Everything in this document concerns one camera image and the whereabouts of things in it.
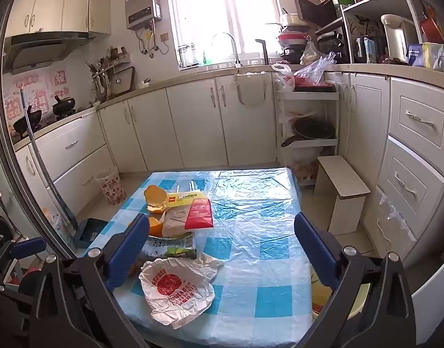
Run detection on stack of red pots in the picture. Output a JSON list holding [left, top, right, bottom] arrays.
[[277, 12, 310, 56]]

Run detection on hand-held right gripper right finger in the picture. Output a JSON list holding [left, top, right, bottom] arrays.
[[294, 212, 417, 348]]

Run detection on white over-door towel hanger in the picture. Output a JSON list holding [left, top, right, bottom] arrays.
[[236, 72, 267, 106]]

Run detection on green and white packet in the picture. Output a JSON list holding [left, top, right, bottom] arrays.
[[141, 234, 198, 260]]

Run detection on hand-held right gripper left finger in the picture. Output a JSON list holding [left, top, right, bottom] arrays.
[[30, 215, 152, 348]]

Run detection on blue box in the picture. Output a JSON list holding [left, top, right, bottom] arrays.
[[407, 43, 432, 68]]

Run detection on large orange peel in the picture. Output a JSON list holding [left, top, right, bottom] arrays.
[[144, 185, 172, 214]]

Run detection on red and yellow packet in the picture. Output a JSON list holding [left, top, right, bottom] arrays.
[[164, 190, 214, 231]]

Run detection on wall utensil rack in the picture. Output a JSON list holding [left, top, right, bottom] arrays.
[[85, 45, 133, 103]]

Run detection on clear plastic bag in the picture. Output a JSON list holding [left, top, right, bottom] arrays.
[[294, 51, 337, 88]]

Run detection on dark cutting board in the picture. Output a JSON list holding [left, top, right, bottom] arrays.
[[111, 66, 136, 95]]

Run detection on small orange peel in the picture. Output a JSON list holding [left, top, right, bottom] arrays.
[[147, 215, 167, 239]]

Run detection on clear plastic film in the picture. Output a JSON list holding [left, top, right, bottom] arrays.
[[379, 191, 417, 240]]

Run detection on yellow plastic stool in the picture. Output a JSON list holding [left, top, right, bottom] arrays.
[[311, 264, 372, 320]]

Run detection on pink wall stickers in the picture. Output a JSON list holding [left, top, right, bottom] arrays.
[[2, 69, 69, 124]]

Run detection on grey wall water heater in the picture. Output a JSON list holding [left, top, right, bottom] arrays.
[[124, 0, 162, 32]]

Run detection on grey range hood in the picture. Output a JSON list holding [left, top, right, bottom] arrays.
[[4, 32, 96, 75]]

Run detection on white shopping bag red print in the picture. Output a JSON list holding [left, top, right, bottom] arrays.
[[272, 62, 295, 93]]

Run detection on white red-printed plastic bag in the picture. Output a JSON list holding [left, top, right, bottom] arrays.
[[139, 257, 216, 329]]

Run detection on bin with orange bag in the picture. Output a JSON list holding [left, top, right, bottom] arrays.
[[44, 208, 75, 248]]

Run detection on black cooking pot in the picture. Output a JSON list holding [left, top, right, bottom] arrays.
[[51, 95, 78, 119]]

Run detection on white shelf unit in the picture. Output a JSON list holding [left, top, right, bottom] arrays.
[[339, 0, 427, 65]]

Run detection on white wooden stool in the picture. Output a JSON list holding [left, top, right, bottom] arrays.
[[313, 155, 371, 236]]

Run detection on blue checkered plastic tablecloth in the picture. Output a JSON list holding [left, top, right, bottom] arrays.
[[83, 168, 319, 347]]

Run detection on white upper kitchen cabinets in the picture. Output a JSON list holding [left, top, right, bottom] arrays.
[[4, 0, 112, 39]]

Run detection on white paper wrapper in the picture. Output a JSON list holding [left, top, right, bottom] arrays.
[[161, 206, 194, 239]]

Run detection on kitchen window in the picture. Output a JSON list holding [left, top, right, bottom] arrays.
[[165, 0, 299, 72]]

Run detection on white rolling cart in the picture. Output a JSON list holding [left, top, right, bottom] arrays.
[[276, 88, 341, 190]]

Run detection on white base kitchen cabinets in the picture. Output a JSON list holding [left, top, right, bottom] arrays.
[[15, 69, 391, 211]]

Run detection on chrome sink faucet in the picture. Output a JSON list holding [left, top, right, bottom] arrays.
[[211, 32, 242, 68]]

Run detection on patterned white waste basket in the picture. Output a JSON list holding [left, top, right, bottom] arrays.
[[95, 167, 127, 204]]

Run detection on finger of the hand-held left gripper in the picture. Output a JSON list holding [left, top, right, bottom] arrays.
[[9, 238, 47, 259]]

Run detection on mop handle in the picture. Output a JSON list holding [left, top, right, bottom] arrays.
[[20, 85, 78, 230]]

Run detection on black wok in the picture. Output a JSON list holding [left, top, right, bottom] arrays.
[[13, 106, 43, 135]]

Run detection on black faucet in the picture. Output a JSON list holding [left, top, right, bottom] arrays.
[[255, 38, 270, 65]]

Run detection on black microwave oven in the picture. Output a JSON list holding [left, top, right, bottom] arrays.
[[294, 0, 342, 28]]

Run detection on black frying pan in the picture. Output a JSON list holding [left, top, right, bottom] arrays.
[[280, 117, 336, 148]]

